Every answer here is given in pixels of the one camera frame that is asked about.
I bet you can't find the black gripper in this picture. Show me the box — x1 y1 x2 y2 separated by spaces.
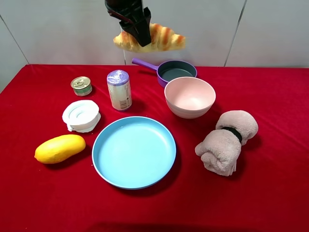
105 0 151 46

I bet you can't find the rolled pink towel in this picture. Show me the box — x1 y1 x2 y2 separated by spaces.
195 110 258 176

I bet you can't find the white round lidded cup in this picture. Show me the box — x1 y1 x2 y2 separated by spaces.
62 100 101 133

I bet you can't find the yellow mango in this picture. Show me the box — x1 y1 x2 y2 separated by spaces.
34 134 86 164

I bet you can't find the blue plate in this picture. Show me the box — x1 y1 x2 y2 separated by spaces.
92 116 177 189

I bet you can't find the purple saucepan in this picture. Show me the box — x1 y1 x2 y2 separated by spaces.
132 58 197 87

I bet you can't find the red tablecloth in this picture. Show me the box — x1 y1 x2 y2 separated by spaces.
0 65 309 232

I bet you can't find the pink bowl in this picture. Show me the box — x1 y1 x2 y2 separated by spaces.
164 77 216 119

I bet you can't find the small tin can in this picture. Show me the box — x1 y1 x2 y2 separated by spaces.
70 76 92 96

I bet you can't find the purple capped white canister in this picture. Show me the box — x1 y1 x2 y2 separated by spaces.
107 70 132 111

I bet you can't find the toy croissant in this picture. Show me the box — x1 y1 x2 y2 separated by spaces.
113 23 186 53

